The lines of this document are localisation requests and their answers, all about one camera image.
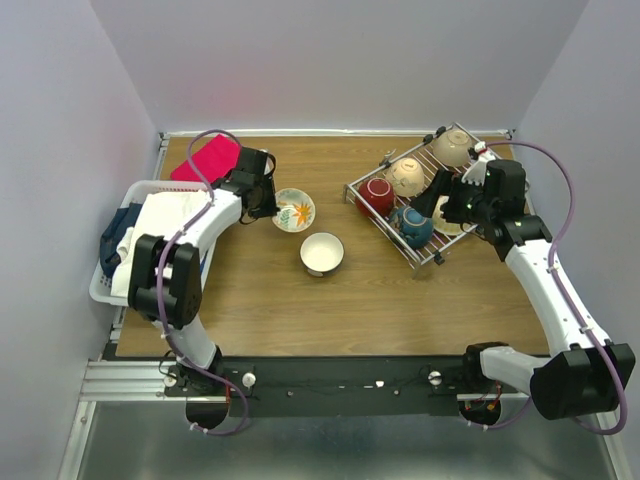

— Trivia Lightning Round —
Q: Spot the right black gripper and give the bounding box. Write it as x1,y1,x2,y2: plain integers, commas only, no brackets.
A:
410,167,496,226

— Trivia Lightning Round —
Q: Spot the white floral bowl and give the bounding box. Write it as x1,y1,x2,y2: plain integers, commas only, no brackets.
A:
272,188,316,233

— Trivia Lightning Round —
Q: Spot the teal white bowl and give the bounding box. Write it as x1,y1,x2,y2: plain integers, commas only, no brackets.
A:
299,232,345,278

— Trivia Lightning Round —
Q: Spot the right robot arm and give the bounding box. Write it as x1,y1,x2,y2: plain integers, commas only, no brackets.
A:
411,160,635,420

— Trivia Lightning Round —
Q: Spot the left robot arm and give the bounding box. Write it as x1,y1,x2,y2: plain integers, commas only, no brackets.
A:
127,147,279,395

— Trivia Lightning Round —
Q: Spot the beige bowl with drawing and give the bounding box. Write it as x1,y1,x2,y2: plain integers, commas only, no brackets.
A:
385,157,425,197

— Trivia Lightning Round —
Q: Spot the plain beige bowl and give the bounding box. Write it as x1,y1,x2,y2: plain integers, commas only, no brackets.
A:
432,128,474,168

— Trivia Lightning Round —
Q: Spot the cream striped bowl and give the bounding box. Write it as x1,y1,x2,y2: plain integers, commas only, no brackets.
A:
432,196,476,237

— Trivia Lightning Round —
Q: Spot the red folded cloth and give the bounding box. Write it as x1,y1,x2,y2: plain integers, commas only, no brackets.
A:
169,135,241,183

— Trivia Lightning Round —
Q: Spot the red bowl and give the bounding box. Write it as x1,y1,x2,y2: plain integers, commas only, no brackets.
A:
356,177,395,217

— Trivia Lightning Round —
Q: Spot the white cloth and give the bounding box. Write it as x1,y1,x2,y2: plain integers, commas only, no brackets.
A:
111,190,209,299

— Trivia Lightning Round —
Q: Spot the navy blue garment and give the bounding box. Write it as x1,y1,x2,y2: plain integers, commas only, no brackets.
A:
99,202,142,278

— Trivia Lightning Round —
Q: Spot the white laundry basket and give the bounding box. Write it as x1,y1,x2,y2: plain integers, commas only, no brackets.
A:
89,180,241,307

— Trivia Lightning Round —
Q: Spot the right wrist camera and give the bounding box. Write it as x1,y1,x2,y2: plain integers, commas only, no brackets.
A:
462,141,498,187

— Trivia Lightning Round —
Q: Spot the wire dish rack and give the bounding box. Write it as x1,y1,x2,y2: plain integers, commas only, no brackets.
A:
343,121,532,279

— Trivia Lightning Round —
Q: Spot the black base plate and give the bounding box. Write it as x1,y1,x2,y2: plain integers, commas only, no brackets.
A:
164,354,521,419

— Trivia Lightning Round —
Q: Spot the aluminium frame rail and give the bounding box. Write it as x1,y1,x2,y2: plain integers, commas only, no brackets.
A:
79,357,616,402

